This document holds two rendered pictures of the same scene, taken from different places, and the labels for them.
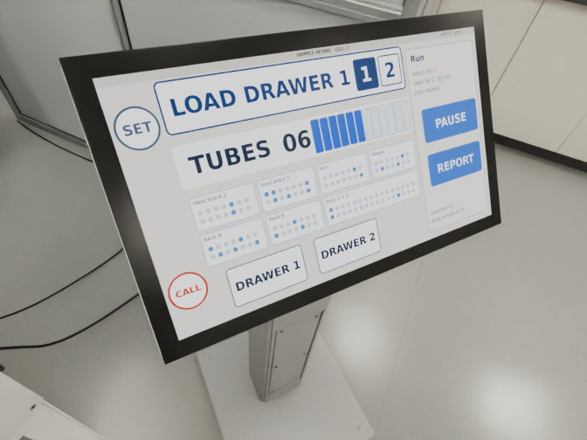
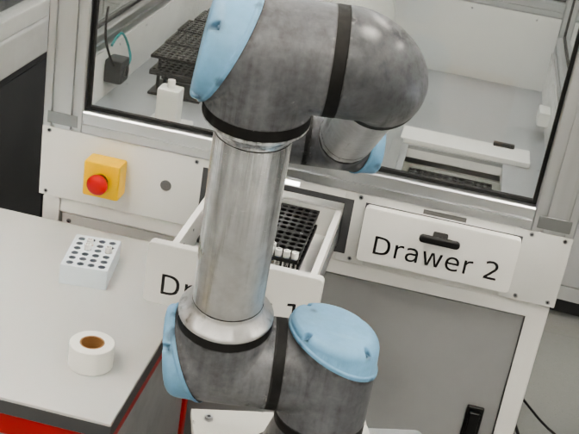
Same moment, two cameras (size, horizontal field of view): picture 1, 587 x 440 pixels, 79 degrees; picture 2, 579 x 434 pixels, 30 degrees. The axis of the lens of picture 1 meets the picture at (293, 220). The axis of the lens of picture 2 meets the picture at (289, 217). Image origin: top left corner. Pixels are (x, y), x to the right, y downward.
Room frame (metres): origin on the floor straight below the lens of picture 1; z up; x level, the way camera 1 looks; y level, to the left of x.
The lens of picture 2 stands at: (-0.75, -1.36, 1.73)
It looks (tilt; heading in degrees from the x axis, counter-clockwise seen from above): 25 degrees down; 79
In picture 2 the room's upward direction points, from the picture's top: 9 degrees clockwise
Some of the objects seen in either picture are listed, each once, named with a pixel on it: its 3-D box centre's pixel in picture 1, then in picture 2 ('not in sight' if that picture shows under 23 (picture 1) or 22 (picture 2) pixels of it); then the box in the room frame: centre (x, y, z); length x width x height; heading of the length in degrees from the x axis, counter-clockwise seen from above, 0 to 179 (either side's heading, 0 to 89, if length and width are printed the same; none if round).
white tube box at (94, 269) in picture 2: not in sight; (90, 261); (-0.76, 0.40, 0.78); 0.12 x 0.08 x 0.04; 80
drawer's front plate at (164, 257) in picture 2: not in sight; (232, 288); (-0.53, 0.17, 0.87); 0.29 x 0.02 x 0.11; 162
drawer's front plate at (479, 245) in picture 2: not in sight; (437, 248); (-0.13, 0.37, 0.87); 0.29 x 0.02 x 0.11; 162
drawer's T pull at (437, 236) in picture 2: not in sight; (439, 238); (-0.13, 0.34, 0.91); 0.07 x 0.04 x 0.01; 162
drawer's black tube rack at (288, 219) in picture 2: not in sight; (258, 239); (-0.46, 0.36, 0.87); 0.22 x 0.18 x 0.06; 72
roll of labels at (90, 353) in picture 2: not in sight; (91, 353); (-0.74, 0.09, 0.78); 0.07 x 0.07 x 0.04
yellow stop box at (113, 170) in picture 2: not in sight; (104, 177); (-0.74, 0.56, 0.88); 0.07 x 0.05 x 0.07; 162
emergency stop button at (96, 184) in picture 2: not in sight; (97, 183); (-0.75, 0.53, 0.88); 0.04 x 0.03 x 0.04; 162
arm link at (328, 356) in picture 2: not in sight; (323, 366); (-0.46, -0.24, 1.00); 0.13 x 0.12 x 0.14; 173
